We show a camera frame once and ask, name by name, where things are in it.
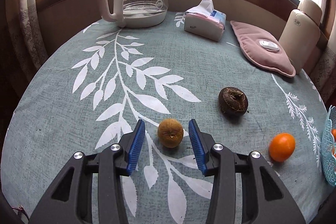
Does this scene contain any small brown longan fruit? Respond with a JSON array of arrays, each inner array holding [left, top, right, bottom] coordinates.
[[158, 118, 184, 148]]

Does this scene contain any small round tangerine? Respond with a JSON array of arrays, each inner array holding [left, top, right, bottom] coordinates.
[[268, 132, 295, 162]]

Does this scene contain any light blue plastic basket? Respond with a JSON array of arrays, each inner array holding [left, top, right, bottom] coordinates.
[[321, 106, 335, 186]]

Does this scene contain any dark brown mangosteen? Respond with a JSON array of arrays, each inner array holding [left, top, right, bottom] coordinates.
[[218, 86, 248, 117]]

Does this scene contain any green leaf-print tablecloth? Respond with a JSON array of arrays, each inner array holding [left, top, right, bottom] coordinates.
[[1, 12, 333, 223]]

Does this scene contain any right patterned curtain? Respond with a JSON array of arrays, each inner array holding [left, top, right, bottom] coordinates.
[[309, 24, 336, 104]]

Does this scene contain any patterned curtain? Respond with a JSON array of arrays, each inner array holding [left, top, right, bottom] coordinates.
[[309, 24, 336, 104], [5, 0, 49, 81]]

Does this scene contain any pink hot water pad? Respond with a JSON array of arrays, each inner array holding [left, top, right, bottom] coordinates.
[[230, 20, 295, 78]]

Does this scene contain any cream thermos flask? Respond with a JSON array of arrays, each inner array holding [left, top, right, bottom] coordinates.
[[279, 0, 322, 74]]

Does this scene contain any left patterned curtain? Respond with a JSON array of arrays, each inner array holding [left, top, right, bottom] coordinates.
[[5, 0, 49, 81]]

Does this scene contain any tissue pack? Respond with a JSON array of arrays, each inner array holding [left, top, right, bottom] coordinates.
[[184, 0, 227, 42]]

